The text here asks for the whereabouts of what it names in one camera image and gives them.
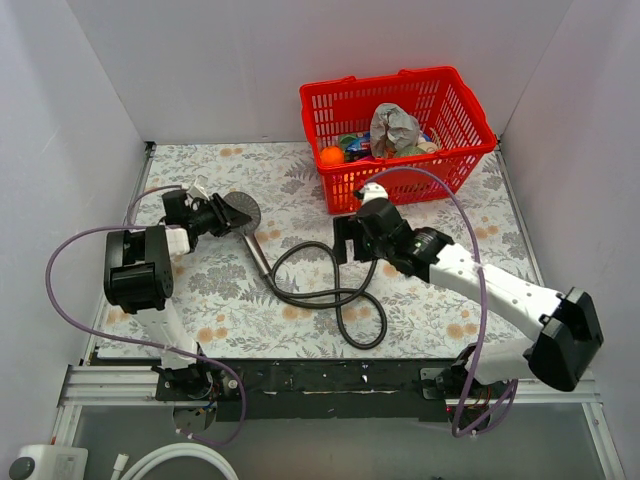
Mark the orange fruit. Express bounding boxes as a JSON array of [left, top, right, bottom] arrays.
[[320, 146, 345, 166]]

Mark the aluminium rail frame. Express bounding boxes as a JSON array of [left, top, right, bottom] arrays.
[[52, 360, 625, 479]]

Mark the dark metal shower hose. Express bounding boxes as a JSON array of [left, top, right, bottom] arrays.
[[270, 239, 389, 350]]

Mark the white box with grey button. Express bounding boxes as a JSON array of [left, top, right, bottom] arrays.
[[8, 444, 88, 480]]

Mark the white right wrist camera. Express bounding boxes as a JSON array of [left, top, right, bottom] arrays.
[[354, 182, 388, 205]]

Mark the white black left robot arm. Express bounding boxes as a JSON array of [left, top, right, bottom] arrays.
[[104, 187, 261, 400]]

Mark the white round item in basket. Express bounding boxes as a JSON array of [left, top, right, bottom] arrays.
[[417, 142, 440, 154]]

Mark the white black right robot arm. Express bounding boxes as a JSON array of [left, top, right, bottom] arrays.
[[333, 198, 604, 398]]

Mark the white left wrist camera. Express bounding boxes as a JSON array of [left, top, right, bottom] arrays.
[[186, 175, 210, 201]]

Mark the blue snack packet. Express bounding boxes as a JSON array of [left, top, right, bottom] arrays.
[[345, 136, 371, 156]]

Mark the white hose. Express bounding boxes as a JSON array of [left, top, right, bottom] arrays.
[[112, 443, 239, 480]]

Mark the red plastic basket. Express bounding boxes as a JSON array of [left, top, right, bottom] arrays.
[[299, 66, 496, 214]]

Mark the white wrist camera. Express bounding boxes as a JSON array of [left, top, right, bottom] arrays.
[[186, 175, 210, 201], [354, 182, 388, 205]]

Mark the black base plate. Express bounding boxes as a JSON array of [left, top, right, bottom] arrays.
[[155, 359, 462, 422]]

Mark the grey shower head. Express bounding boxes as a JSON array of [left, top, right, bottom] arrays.
[[224, 191, 270, 277]]

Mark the green round item in basket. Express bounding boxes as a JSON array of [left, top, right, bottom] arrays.
[[395, 146, 426, 158]]

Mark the floral table mat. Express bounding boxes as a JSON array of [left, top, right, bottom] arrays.
[[94, 142, 559, 360]]

